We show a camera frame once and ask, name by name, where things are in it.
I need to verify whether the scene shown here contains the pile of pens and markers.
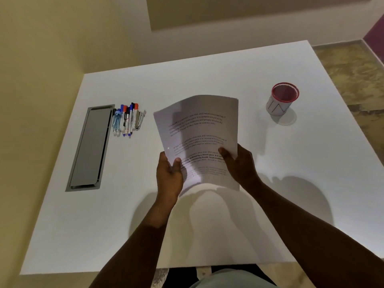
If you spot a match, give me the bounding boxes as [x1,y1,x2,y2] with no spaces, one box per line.
[112,102,140,138]

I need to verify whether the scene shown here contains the person's right forearm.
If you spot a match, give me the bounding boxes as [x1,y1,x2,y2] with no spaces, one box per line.
[250,179,384,288]

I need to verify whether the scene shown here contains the white printed paper sheets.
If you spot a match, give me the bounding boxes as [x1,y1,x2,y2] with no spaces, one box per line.
[153,95,241,197]

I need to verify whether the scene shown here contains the white red-rimmed pen cup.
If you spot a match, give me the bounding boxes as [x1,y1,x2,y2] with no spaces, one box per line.
[266,83,300,117]

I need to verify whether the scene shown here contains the grey table cable hatch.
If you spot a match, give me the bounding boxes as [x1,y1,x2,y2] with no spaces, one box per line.
[65,104,116,192]

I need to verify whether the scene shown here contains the small silver stapler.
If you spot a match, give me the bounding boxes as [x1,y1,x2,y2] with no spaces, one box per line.
[135,110,147,130]

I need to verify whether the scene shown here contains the person's light shirt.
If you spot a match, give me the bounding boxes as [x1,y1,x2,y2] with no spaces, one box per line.
[188,268,278,288]

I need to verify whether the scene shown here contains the person's left hand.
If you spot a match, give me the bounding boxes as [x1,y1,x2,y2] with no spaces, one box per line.
[156,151,184,205]

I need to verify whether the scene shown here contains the person's left forearm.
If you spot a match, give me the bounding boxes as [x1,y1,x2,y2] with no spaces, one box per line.
[89,201,178,288]

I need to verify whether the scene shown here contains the person's right hand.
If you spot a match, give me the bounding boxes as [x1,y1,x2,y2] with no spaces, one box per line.
[218,143,262,192]

